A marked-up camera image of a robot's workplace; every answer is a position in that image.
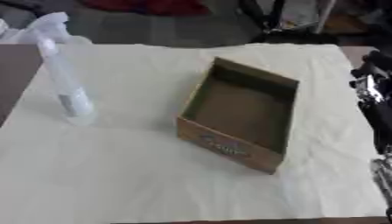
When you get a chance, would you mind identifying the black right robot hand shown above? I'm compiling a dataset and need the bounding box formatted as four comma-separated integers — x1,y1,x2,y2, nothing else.
347,50,392,156

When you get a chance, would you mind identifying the tan cardboard box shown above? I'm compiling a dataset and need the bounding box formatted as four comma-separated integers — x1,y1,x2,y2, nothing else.
174,56,300,175

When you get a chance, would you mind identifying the clear plastic bottle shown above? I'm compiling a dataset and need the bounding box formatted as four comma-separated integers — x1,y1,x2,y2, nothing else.
33,37,100,127

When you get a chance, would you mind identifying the black tripod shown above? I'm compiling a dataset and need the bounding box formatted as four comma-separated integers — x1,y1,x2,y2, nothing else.
237,0,340,45

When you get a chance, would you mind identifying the red cloth bundle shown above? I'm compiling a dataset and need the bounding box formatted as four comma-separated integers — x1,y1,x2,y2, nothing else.
80,0,212,18

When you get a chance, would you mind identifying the white plastic bag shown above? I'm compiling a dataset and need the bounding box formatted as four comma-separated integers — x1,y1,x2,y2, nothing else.
0,11,73,46

